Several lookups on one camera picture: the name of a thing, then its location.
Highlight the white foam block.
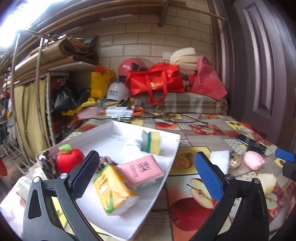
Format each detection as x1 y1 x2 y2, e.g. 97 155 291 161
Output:
210 151 230 174

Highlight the pink plush toy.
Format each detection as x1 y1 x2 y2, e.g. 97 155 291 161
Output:
243 151 265 171

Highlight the red apple plush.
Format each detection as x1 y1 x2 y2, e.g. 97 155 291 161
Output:
57 144 84 173

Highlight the yellow foam chunk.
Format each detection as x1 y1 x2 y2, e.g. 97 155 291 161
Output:
256 173 277 195

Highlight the yellow tissue pack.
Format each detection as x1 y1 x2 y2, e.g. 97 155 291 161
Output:
93 164 139 216

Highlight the dark patterned cloth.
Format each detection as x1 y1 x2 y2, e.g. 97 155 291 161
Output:
36 150 60 179

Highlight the pink tissue pack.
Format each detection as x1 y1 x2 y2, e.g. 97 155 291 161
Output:
118 154 165 190

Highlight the green yellow sponge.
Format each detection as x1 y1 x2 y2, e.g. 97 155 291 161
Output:
142 131 161 155

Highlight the fruit pattern tablecloth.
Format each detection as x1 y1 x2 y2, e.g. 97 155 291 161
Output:
14 112 296 241

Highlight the black smartphone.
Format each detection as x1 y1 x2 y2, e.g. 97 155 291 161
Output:
236 134 256 146

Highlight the white cardboard tray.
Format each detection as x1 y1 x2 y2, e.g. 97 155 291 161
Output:
1 121 180 240

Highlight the plaid blanket bundle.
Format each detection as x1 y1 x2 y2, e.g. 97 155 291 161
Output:
134 92 228 115

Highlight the metal shelf rack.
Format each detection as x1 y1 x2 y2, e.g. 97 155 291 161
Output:
10 30 58 164

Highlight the black plastic bag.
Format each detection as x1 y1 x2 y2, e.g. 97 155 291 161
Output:
52 85 91 111

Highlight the red plastic bag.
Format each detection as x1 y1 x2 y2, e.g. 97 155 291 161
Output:
187 55 227 101

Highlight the white helmet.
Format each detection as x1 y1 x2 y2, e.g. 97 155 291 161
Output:
106 82 131 101

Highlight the yellow shopping bag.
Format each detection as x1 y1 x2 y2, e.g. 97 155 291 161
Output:
90 64 114 98

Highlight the red tote bag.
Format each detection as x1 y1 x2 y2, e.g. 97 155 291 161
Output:
125 62 185 105

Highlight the purple wooden door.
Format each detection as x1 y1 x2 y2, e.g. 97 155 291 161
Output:
207 1 295 151

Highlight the cream foam roll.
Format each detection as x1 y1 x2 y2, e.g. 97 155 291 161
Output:
170 47 198 76

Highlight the pink helmet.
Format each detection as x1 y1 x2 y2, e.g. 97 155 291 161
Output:
118 58 148 77

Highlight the black cable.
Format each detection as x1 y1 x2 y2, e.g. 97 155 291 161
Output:
129 111 209 125

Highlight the orange handled tool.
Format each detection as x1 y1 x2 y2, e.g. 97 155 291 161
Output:
132 107 144 117

